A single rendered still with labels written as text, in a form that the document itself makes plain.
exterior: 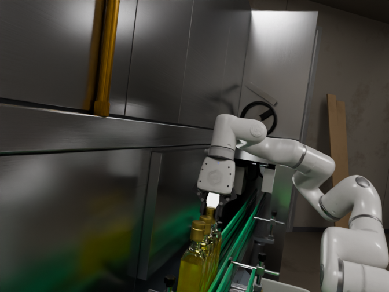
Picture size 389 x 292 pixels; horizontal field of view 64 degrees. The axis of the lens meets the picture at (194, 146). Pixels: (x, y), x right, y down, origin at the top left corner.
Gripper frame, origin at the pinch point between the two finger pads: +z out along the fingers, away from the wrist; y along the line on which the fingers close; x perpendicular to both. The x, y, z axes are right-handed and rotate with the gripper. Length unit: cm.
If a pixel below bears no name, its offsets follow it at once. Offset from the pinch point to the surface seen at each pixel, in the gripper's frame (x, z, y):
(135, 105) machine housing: -29.5, -19.5, -14.6
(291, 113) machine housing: 89, -63, 16
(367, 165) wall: 472, -121, 137
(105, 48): -46, -24, -13
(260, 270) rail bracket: 21.9, 15.5, 15.1
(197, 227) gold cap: -12.5, 4.6, 0.4
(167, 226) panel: -0.7, 6.9, -11.9
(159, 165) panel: -15.5, -8.7, -12.0
